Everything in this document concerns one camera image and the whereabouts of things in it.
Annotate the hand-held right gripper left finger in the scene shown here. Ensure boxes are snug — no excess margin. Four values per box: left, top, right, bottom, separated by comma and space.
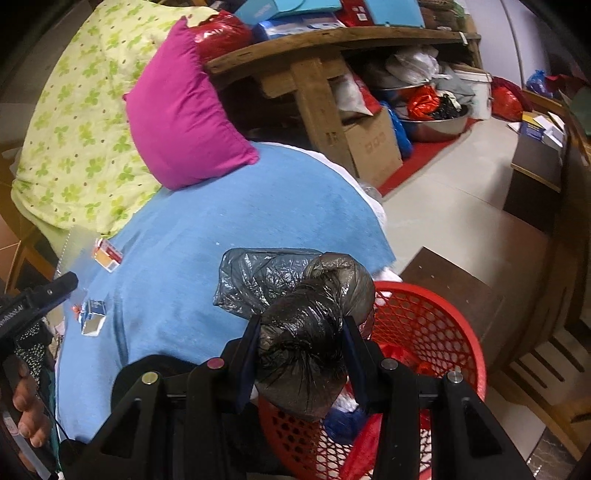
60, 316, 262, 480

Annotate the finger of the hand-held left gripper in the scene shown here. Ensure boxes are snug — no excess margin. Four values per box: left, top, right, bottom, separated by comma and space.
23, 271, 79, 315

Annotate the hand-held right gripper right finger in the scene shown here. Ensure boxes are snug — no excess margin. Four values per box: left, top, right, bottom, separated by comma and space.
342, 316, 536, 480

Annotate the clear plastic bag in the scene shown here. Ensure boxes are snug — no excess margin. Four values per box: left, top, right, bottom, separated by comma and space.
331, 391, 360, 412

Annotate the grey plastic bag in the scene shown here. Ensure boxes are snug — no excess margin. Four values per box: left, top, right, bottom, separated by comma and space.
213, 248, 376, 422

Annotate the red plastic basket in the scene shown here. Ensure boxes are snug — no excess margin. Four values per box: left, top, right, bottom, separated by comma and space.
257, 281, 488, 480

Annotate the person's left hand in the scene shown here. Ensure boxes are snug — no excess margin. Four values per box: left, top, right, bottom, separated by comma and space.
11, 356, 55, 448

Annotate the black white-dotted garment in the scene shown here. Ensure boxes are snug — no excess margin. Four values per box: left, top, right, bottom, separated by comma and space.
13, 318, 56, 402

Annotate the clear plastic sheet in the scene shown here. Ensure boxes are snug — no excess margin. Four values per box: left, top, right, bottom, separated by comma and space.
59, 228, 101, 278

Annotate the blue white carton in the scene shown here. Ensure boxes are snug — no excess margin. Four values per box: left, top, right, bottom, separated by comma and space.
74, 299, 108, 336

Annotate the orange white small box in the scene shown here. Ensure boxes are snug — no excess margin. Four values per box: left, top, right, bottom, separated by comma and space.
93, 239, 123, 273

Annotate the brown wooden box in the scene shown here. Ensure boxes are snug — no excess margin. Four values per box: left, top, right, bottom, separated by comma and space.
401, 247, 507, 370

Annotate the blue blanket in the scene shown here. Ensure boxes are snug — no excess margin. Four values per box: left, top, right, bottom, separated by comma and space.
55, 142, 395, 444

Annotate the green clover print quilt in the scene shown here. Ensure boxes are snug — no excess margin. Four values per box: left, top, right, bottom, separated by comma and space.
11, 0, 232, 241

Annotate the wooden chair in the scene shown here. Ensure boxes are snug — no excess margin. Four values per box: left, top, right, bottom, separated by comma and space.
489, 115, 591, 462

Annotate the red floor mat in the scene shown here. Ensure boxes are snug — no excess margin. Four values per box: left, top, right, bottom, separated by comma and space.
376, 117, 481, 197

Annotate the magenta pillow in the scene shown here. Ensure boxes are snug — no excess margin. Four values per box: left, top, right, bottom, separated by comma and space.
123, 17, 260, 191

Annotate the cardboard box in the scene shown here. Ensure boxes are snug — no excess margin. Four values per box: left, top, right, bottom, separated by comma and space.
339, 106, 404, 188

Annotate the long blue plastic bag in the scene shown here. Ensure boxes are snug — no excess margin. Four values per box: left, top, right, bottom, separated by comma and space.
385, 104, 414, 161

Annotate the metal basin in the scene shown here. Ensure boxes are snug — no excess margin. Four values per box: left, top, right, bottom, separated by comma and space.
397, 104, 469, 144

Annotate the dark wooden cabinet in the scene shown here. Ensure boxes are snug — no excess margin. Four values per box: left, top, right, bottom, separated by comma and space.
503, 131, 567, 234

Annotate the red orange plastic bag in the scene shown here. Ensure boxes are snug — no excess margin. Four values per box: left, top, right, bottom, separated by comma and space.
406, 85, 443, 121

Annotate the black plastic bag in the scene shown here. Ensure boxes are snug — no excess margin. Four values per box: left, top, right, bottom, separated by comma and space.
434, 92, 463, 121

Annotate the white plastic container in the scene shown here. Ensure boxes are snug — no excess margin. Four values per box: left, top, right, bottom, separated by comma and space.
455, 67, 493, 121

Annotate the blue yellow box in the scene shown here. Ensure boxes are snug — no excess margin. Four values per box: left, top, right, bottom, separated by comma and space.
519, 111, 567, 149

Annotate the shiny red plastic bag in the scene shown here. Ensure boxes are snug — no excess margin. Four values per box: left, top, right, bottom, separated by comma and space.
194, 11, 253, 64

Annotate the crumpled white plastic bag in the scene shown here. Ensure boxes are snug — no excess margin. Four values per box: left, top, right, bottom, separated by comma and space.
385, 46, 440, 87

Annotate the dark red plastic bag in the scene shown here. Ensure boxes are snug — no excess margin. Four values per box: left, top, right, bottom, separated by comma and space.
490, 76, 526, 121

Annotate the wooden table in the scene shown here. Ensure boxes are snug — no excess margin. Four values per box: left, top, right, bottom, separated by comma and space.
203, 25, 483, 162

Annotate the small blue plastic bag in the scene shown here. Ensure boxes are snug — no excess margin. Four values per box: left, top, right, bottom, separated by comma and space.
526, 70, 549, 99

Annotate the blue white packet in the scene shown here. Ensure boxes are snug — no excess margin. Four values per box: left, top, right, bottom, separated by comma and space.
254, 11, 341, 43

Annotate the red box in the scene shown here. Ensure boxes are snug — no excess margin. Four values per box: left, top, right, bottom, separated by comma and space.
335, 0, 376, 27

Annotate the teal folder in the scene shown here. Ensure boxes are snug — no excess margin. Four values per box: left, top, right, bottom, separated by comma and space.
367, 0, 426, 28

